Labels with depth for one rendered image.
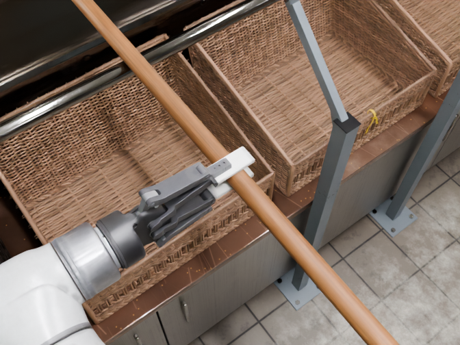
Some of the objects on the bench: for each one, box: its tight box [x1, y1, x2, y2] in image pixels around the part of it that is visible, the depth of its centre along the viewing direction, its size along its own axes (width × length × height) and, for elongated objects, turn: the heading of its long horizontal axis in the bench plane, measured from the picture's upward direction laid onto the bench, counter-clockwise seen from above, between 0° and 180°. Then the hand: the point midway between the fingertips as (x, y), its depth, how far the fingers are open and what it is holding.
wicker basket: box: [183, 0, 438, 197], centre depth 154 cm, size 49×56×28 cm
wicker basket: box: [0, 34, 275, 324], centre depth 135 cm, size 49×56×28 cm
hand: (229, 172), depth 78 cm, fingers closed on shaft, 3 cm apart
